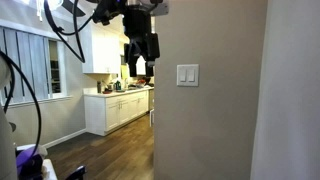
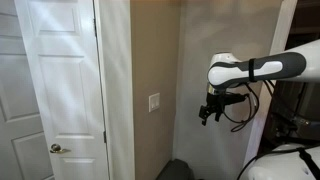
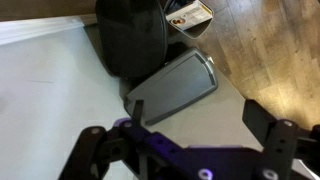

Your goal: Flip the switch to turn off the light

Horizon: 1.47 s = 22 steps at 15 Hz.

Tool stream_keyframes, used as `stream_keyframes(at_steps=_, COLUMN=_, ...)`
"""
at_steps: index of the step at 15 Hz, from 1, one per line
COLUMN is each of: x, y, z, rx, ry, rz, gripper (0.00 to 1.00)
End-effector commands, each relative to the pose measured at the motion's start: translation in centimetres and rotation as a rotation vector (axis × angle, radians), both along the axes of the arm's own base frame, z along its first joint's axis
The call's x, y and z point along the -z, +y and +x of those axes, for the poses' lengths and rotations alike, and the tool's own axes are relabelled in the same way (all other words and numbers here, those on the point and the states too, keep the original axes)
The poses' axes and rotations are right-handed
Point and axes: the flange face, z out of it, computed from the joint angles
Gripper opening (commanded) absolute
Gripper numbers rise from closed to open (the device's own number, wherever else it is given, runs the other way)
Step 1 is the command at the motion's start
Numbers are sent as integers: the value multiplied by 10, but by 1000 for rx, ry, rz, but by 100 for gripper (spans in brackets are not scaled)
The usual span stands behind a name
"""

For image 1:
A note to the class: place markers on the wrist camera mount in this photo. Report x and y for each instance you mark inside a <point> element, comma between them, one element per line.
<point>110,10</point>

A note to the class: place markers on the green bottle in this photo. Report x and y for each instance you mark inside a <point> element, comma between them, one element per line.
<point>117,85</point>

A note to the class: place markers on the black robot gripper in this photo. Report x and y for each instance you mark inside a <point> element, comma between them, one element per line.
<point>137,23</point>

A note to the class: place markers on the white upper kitchen cabinet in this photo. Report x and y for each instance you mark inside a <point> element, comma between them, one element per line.
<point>101,50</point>

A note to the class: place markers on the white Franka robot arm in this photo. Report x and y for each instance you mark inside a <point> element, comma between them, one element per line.
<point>6,133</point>

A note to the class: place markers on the window with vertical blinds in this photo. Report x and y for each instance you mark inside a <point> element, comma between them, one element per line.
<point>28,66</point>

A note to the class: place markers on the white lower kitchen cabinet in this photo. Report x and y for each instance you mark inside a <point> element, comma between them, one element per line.
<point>116,111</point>

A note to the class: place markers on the purple cloth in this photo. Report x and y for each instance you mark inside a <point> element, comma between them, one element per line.
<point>28,160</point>

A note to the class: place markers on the white double light switch plate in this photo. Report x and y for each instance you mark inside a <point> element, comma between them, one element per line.
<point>187,75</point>

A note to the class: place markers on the white kitchen cabinet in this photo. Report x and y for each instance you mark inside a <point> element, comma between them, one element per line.
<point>101,50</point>
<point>116,111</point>

